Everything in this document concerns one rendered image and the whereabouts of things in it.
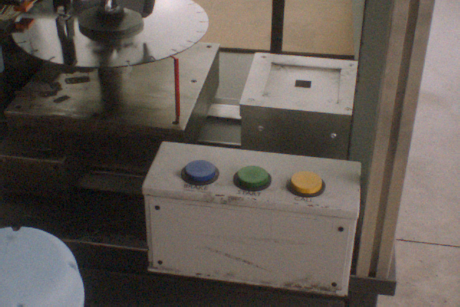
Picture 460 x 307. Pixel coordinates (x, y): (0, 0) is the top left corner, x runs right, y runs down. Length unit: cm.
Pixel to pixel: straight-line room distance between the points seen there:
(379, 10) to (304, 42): 72
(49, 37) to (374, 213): 60
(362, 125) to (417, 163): 163
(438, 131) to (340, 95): 172
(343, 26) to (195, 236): 89
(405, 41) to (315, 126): 31
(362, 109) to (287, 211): 19
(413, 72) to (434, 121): 205
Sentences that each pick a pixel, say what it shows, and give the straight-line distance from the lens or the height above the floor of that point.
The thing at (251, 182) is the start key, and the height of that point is 91.
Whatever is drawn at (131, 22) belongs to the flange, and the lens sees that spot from 126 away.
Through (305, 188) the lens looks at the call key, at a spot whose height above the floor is 91.
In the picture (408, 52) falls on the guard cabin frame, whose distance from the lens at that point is 89.
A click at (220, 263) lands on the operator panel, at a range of 103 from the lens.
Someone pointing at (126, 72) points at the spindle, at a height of 86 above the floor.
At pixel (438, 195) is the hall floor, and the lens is 254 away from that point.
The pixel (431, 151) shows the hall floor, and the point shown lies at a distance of 275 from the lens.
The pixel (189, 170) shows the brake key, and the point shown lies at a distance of 98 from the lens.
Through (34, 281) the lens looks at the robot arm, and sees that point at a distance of 74.
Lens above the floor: 147
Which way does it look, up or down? 33 degrees down
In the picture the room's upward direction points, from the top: 1 degrees clockwise
